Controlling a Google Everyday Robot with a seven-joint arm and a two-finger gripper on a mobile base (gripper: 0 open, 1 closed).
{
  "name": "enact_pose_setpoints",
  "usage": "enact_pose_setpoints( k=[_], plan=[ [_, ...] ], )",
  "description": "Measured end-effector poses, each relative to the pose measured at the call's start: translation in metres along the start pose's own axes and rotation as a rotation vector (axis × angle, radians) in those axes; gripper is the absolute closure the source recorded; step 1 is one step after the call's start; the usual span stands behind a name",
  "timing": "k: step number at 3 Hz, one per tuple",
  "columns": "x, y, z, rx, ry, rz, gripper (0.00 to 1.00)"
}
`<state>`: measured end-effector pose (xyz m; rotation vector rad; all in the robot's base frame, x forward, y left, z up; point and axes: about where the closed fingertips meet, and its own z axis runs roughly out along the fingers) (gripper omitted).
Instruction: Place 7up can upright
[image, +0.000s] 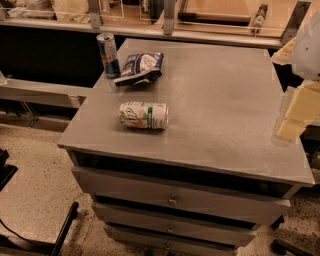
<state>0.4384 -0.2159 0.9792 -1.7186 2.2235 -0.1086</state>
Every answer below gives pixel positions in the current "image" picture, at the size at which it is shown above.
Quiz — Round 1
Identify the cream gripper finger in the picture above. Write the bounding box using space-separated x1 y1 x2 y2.
275 80 320 143

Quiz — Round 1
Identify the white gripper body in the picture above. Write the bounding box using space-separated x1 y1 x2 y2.
291 11 320 80

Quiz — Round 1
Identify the white green 7up can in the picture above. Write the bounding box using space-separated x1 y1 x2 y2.
119 101 169 129

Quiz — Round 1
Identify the blue silver Red Bull can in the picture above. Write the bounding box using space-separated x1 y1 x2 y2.
96 33 120 79

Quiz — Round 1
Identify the black caster wheel bar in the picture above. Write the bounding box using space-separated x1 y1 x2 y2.
270 239 313 256

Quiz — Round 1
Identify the middle grey drawer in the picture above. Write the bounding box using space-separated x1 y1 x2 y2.
92 202 256 247

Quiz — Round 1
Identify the grey drawer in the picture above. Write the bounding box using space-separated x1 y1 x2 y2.
72 166 290 224
92 202 256 247
104 225 236 256

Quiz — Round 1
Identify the top grey drawer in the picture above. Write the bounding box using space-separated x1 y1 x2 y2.
72 166 290 224

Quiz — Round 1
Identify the blue white snack bag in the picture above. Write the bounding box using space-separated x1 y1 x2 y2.
114 52 164 86

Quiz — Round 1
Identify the bottom grey drawer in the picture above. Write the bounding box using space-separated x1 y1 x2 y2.
104 225 236 256

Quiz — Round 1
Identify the black chair leg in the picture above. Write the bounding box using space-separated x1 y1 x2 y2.
50 202 79 256

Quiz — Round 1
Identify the grey metal rail shelf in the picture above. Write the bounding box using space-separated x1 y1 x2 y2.
0 79 91 109

